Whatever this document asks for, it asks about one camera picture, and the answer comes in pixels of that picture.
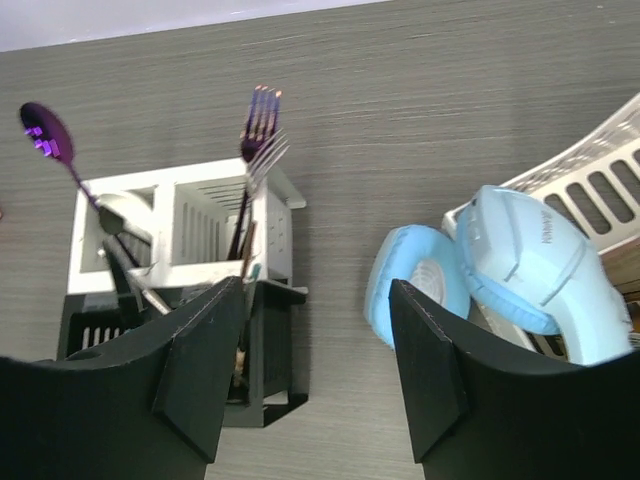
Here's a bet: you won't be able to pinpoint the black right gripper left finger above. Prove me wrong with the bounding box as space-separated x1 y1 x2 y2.
1 277 246 479

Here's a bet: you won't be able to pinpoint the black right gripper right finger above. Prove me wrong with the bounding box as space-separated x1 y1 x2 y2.
390 280 639 480

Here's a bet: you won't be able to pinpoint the rose gold chopstick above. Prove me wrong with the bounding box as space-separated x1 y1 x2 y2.
231 347 248 389

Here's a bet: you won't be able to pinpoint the black knife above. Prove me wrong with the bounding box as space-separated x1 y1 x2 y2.
103 235 143 315

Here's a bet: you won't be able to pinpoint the teal chopstick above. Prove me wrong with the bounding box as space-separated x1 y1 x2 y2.
245 263 261 295

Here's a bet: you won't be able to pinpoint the large white ceramic spoon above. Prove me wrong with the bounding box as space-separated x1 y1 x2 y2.
96 191 155 244

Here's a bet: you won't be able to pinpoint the small black spoon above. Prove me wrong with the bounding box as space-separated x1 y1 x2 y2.
98 205 139 267

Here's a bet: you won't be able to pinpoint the purple iridescent spoon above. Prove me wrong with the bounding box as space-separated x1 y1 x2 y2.
19 101 107 215

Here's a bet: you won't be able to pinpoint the light blue headphones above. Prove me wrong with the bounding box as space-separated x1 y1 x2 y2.
363 185 633 365

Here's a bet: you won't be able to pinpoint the white slotted utensil caddy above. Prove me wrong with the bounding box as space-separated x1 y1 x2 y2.
86 158 306 288

